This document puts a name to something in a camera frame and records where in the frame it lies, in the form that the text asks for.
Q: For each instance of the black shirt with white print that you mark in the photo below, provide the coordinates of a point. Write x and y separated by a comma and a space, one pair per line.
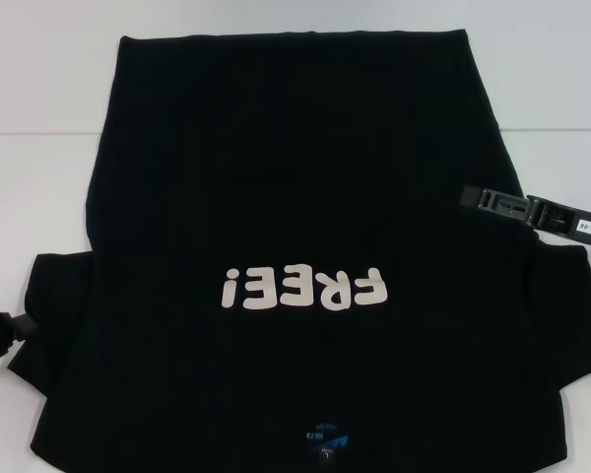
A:
295, 172

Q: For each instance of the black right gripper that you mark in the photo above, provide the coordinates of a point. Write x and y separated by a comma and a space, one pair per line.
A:
571, 226

